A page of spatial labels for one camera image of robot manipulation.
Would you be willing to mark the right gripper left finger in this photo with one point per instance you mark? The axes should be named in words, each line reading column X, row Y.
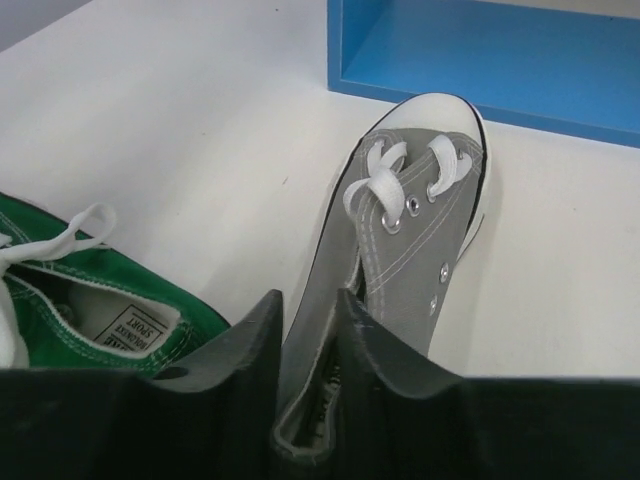
column 206, row 416

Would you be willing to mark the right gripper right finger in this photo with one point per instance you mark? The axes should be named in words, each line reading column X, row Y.
column 405, row 417

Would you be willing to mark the grey sneaker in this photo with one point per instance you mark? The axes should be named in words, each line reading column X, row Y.
column 402, row 209

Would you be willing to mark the blue yellow shoe shelf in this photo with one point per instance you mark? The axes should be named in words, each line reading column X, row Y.
column 557, row 71

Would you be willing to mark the upper green sneaker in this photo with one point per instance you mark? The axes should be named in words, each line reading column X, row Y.
column 68, row 300

